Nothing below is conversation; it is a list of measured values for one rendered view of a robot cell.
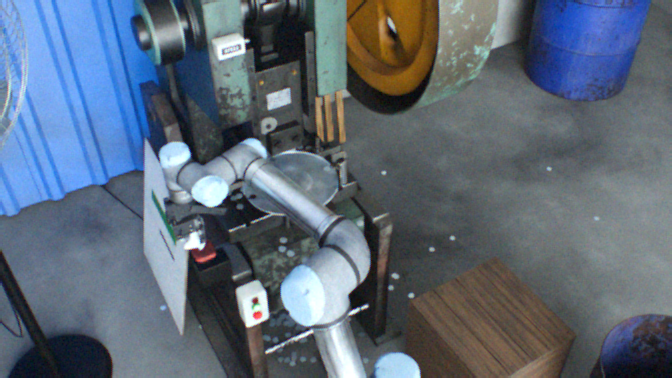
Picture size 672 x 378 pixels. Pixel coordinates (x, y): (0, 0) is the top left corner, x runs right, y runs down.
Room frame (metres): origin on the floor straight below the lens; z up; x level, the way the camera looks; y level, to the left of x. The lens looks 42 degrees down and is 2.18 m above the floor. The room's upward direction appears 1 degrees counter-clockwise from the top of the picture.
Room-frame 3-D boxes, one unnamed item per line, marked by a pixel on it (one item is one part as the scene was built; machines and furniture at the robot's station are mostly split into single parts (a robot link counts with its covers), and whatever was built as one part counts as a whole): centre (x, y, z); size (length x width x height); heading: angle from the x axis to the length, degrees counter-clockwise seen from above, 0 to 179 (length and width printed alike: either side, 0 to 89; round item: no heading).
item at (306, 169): (1.56, 0.14, 0.78); 0.29 x 0.29 x 0.01
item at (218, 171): (1.25, 0.31, 1.07); 0.11 x 0.11 x 0.08; 47
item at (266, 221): (1.67, 0.20, 0.68); 0.45 x 0.30 x 0.06; 119
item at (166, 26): (1.57, 0.42, 1.31); 0.22 x 0.12 x 0.22; 29
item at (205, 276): (1.32, 0.36, 0.62); 0.10 x 0.06 x 0.20; 119
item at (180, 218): (1.30, 0.40, 0.92); 0.09 x 0.08 x 0.12; 119
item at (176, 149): (1.30, 0.39, 1.08); 0.09 x 0.08 x 0.11; 47
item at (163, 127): (1.67, 0.50, 0.45); 0.92 x 0.12 x 0.90; 29
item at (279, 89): (1.64, 0.18, 1.04); 0.17 x 0.15 x 0.30; 29
